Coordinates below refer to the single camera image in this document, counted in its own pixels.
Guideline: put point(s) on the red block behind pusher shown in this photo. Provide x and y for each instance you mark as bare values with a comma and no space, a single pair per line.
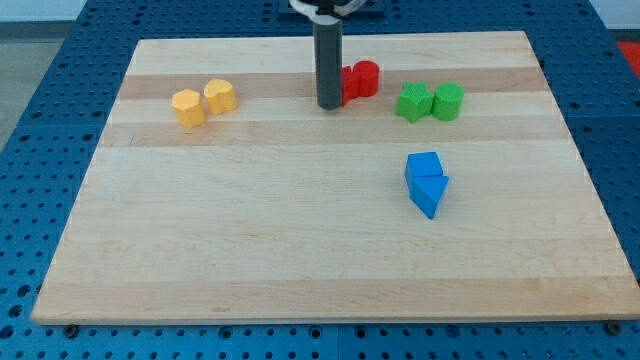
350,85

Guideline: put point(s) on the wooden board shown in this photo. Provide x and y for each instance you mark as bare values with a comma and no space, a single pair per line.
281,212

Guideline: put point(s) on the blue cube block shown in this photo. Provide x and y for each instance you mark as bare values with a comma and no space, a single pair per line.
426,164

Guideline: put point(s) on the blue triangle block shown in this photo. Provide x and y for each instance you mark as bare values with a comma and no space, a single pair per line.
426,193

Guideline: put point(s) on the red cylinder block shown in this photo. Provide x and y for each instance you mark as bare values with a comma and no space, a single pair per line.
367,74

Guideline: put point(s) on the green star block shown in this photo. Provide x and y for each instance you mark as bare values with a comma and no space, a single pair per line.
414,101

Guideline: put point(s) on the yellow heart block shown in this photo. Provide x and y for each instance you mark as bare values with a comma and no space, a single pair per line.
220,96

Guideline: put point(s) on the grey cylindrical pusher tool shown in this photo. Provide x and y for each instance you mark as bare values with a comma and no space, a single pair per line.
327,34

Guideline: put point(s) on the yellow hexagon block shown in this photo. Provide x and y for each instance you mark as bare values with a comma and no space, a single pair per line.
188,108

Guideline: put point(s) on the green cylinder block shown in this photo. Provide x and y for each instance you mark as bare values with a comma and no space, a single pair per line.
447,102

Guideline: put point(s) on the red object at right edge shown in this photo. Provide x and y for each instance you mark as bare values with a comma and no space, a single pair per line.
631,52

